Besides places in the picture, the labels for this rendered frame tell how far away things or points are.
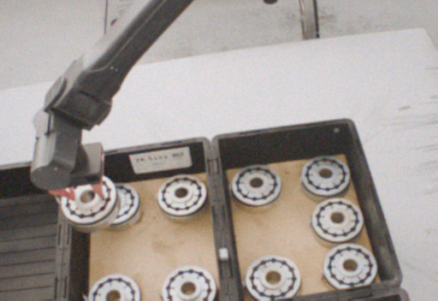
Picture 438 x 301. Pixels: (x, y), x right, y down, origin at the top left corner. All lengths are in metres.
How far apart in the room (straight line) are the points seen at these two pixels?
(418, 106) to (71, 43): 2.03
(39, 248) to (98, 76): 0.56
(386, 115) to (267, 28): 1.50
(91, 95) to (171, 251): 0.46
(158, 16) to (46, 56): 2.40
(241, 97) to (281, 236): 0.55
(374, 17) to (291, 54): 1.40
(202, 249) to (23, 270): 0.38
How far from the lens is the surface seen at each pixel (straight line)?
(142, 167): 1.24
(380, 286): 1.00
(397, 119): 1.56
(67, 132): 0.83
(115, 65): 0.76
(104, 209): 1.00
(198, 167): 1.25
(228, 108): 1.57
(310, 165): 1.23
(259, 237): 1.16
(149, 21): 0.72
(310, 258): 1.13
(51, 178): 0.82
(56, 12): 3.42
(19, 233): 1.30
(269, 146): 1.23
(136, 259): 1.17
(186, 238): 1.17
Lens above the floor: 1.82
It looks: 50 degrees down
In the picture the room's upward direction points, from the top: 3 degrees counter-clockwise
